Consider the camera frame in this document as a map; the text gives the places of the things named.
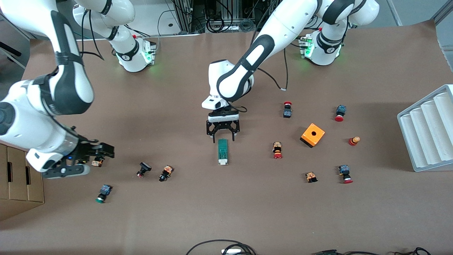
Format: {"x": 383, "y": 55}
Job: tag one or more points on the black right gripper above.
{"x": 86, "y": 150}

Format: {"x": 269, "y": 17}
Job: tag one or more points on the grey usb hub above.
{"x": 231, "y": 251}

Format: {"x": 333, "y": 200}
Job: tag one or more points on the black orange selector switch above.
{"x": 165, "y": 173}

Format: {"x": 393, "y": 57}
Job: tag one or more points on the small orange contact block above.
{"x": 311, "y": 176}

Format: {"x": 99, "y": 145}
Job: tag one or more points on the cardboard box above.
{"x": 21, "y": 198}

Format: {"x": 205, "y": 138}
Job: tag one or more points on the red button orange body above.
{"x": 277, "y": 150}

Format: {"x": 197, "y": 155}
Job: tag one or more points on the red mushroom button blue body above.
{"x": 340, "y": 113}
{"x": 345, "y": 174}

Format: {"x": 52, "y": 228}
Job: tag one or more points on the red yellow button head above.
{"x": 354, "y": 141}

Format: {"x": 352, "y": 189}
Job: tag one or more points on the orange button enclosure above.
{"x": 311, "y": 136}

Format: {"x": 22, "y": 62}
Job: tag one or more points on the aluminium frame post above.
{"x": 185, "y": 17}

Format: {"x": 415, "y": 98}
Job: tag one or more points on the red button black body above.
{"x": 287, "y": 110}

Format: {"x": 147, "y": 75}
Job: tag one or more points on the dark connector plug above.
{"x": 327, "y": 252}

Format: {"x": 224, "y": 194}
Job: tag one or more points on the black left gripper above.
{"x": 223, "y": 115}

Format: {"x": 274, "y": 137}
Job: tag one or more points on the green push button blue body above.
{"x": 103, "y": 193}

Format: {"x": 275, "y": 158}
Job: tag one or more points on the orange black contact block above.
{"x": 97, "y": 163}

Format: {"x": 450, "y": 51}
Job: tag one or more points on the black metal bar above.
{"x": 10, "y": 49}

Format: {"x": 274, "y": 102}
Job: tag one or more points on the grey ribbed tray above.
{"x": 424, "y": 134}

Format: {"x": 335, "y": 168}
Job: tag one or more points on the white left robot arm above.
{"x": 283, "y": 24}

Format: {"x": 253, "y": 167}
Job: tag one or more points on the white platform board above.
{"x": 159, "y": 17}

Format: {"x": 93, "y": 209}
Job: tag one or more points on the grey metal frame bar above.
{"x": 443, "y": 12}

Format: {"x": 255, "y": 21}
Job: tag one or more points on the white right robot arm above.
{"x": 39, "y": 120}

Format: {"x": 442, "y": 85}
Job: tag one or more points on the black square push button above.
{"x": 143, "y": 169}

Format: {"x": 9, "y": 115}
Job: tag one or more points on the black equipment rack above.
{"x": 226, "y": 9}

